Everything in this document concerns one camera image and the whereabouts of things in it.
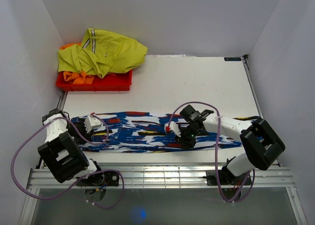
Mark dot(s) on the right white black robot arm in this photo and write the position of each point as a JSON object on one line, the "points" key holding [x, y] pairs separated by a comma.
{"points": [[261, 143]]}

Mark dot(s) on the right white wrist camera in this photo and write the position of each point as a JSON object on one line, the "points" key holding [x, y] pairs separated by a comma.
{"points": [[172, 127]]}

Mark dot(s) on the blue white red patterned trousers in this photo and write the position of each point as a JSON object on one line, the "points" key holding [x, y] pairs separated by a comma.
{"points": [[134, 132]]}

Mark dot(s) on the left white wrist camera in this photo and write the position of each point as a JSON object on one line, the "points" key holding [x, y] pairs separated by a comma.
{"points": [[92, 123]]}

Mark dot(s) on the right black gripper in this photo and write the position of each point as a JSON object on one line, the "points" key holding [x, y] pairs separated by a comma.
{"points": [[185, 144]]}

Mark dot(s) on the yellow-green trousers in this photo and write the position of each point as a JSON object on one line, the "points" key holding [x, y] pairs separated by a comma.
{"points": [[102, 52]]}

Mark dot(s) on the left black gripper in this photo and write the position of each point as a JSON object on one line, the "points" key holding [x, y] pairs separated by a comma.
{"points": [[87, 136]]}

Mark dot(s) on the orange garment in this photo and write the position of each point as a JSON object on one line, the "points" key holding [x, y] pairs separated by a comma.
{"points": [[76, 77]]}

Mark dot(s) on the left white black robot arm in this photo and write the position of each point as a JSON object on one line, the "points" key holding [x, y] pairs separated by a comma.
{"points": [[61, 150]]}

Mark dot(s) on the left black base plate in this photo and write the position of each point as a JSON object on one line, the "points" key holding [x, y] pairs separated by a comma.
{"points": [[108, 178]]}

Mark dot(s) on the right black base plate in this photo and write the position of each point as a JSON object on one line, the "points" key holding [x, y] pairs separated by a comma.
{"points": [[214, 179]]}

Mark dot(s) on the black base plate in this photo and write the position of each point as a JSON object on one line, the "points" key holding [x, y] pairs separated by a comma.
{"points": [[108, 178], [214, 179]]}

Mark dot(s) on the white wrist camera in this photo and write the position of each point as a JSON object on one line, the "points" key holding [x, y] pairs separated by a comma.
{"points": [[92, 123], [172, 127]]}

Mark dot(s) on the red plastic tray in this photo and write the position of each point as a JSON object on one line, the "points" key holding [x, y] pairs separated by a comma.
{"points": [[111, 82]]}

